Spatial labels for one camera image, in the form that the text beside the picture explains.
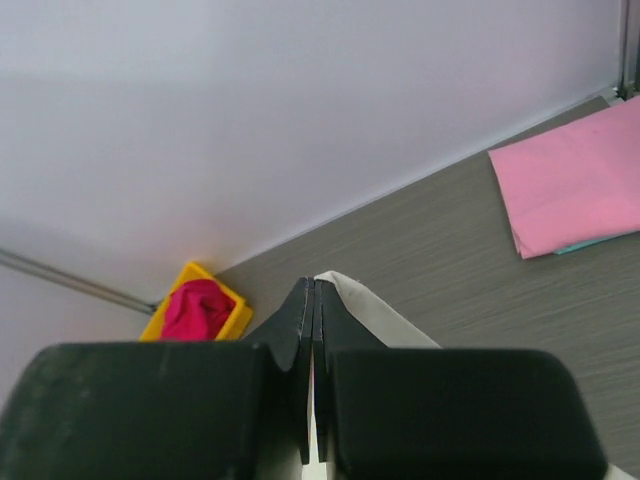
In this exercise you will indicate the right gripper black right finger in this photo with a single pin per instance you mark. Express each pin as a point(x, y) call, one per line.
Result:
point(450, 415)

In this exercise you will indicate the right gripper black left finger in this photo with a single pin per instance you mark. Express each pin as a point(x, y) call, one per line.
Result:
point(167, 410)

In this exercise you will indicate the white t shirt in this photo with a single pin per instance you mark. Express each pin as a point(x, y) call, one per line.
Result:
point(380, 315)

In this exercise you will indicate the magenta t shirt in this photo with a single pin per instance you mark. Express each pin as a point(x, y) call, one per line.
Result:
point(197, 311)

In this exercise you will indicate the yellow plastic bin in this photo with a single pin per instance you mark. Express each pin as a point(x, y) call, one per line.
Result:
point(234, 326)

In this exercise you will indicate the folded teal t shirt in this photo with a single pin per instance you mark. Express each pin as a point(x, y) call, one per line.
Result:
point(585, 245)

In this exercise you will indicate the folded pink t shirt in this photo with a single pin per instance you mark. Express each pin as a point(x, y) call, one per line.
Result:
point(575, 185)

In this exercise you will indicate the left aluminium frame post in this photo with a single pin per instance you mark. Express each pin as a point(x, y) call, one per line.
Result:
point(55, 276)

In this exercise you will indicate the aluminium frame post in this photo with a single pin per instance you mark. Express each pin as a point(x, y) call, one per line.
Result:
point(55, 276)
point(627, 83)

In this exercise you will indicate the right aluminium frame post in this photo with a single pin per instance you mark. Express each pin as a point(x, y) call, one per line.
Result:
point(627, 83)

